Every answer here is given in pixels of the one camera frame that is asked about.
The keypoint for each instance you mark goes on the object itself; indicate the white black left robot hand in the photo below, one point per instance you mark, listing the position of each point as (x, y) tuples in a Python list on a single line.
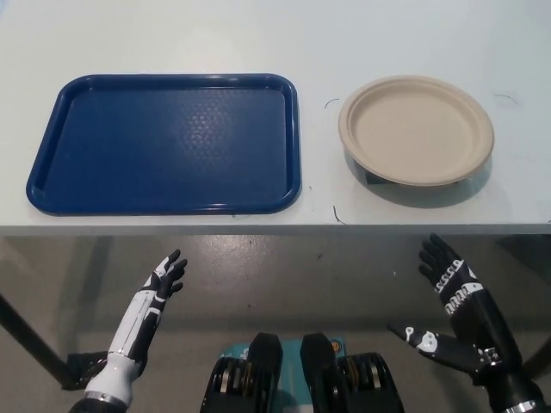
[(138, 318)]

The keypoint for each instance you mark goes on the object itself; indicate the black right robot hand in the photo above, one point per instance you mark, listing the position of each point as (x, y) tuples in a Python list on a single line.
[(478, 327)]

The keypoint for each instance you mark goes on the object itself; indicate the beige paper plate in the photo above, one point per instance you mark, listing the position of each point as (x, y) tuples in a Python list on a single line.
[(413, 129)]

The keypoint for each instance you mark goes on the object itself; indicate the black table foot plate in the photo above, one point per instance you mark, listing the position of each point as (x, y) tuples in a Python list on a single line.
[(86, 365)]

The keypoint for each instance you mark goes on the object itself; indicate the blue plastic tray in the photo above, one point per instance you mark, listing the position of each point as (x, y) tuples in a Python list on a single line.
[(163, 146)]

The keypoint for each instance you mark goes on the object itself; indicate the black table leg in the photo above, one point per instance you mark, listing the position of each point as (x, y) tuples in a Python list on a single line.
[(540, 361), (30, 335)]

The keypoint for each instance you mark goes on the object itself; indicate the grey perforated plastic basket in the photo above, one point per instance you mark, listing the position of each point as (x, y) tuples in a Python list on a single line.
[(355, 161)]

